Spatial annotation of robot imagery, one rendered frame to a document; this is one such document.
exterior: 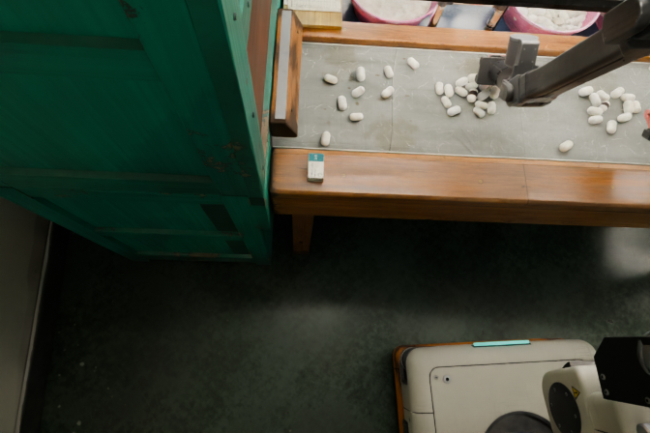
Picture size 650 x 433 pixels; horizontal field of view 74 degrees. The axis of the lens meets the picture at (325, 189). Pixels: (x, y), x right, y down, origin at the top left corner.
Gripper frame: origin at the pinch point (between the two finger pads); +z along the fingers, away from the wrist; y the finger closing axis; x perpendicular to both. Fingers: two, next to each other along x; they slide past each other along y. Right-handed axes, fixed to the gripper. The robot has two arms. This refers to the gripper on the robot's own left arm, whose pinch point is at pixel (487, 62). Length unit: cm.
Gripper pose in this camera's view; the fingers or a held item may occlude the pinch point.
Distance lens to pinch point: 122.5
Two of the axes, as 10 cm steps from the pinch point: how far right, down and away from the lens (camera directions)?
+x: -0.6, 8.6, 5.1
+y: -10.0, -0.4, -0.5
